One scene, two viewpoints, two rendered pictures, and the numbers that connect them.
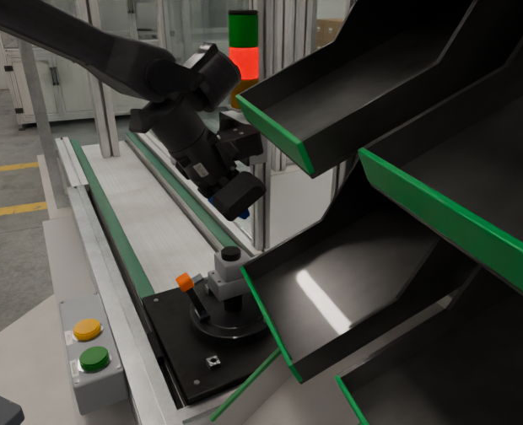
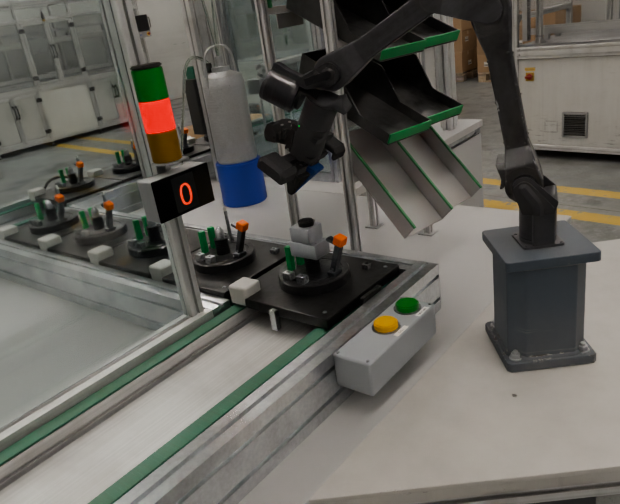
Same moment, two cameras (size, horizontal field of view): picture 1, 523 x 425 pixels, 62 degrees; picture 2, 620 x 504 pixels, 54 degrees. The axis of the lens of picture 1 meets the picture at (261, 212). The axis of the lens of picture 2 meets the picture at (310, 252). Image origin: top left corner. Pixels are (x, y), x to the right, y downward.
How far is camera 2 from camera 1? 1.41 m
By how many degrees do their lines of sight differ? 97
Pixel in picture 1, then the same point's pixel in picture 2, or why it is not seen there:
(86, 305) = (358, 346)
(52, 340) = (379, 435)
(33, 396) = (441, 397)
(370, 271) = (378, 114)
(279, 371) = (384, 199)
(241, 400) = (401, 215)
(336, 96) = not seen: hidden behind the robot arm
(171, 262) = (224, 381)
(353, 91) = not seen: hidden behind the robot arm
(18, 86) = not seen: outside the picture
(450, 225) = (441, 39)
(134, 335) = (367, 308)
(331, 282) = (385, 122)
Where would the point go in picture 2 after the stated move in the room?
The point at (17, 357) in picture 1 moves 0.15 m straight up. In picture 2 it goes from (421, 441) to (413, 354)
